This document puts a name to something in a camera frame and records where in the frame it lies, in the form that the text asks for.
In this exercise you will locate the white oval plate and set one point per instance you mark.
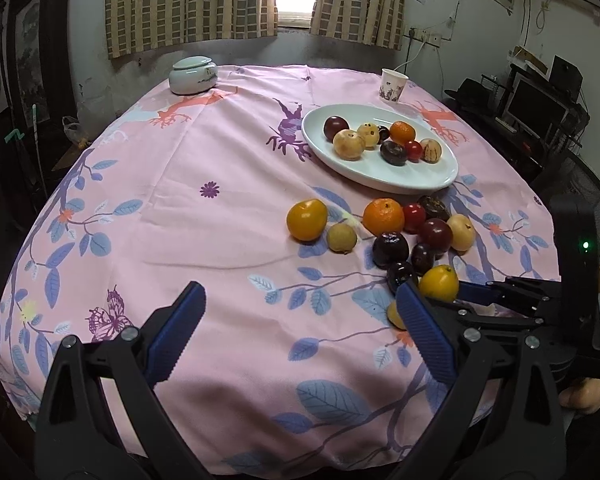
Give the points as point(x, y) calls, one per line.
point(380, 178)

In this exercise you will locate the white wall outlet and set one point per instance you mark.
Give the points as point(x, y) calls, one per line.
point(425, 36)

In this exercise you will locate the dark wrinkled passion fruit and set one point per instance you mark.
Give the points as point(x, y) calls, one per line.
point(393, 153)
point(434, 206)

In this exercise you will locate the small yellow plum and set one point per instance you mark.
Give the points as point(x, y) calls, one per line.
point(341, 238)
point(394, 314)

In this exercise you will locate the large yellow pear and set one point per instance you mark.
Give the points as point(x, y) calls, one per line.
point(349, 145)

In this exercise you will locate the large red plum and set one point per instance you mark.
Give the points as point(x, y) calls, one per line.
point(336, 127)

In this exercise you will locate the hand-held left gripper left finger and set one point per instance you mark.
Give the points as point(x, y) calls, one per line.
point(175, 335)

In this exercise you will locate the brown checked curtain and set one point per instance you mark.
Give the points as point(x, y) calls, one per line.
point(360, 0)
point(190, 5)

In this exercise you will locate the orange tangerine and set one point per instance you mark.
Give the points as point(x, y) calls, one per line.
point(402, 132)
point(383, 217)

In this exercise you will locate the spotted yellow pear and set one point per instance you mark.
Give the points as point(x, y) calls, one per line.
point(368, 135)

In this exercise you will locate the yellow orange round fruit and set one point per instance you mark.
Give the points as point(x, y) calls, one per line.
point(438, 283)
point(306, 220)

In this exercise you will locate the dark red plum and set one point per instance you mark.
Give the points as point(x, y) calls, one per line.
point(435, 234)

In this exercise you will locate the small dark purple plum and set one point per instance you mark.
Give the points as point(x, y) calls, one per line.
point(422, 258)

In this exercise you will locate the printed paper cup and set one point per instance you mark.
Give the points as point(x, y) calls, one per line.
point(393, 86)

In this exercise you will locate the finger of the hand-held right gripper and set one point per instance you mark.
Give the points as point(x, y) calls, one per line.
point(510, 323)
point(475, 291)

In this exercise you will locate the pink floral tablecloth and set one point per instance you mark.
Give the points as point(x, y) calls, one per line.
point(205, 240)

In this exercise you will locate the white plastic bag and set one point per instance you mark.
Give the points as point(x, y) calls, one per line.
point(75, 131)

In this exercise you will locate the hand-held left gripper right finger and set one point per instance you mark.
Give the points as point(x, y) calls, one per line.
point(427, 335)

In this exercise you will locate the computer monitor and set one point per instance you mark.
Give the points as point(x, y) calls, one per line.
point(535, 105)

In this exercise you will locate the black desk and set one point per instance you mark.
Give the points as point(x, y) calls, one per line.
point(500, 130)

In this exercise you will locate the person's right hand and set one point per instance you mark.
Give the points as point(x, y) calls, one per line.
point(587, 395)

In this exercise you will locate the white ceramic lidded jar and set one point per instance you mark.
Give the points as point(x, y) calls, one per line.
point(193, 76)

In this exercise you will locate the black speaker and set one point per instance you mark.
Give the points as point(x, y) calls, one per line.
point(566, 77)

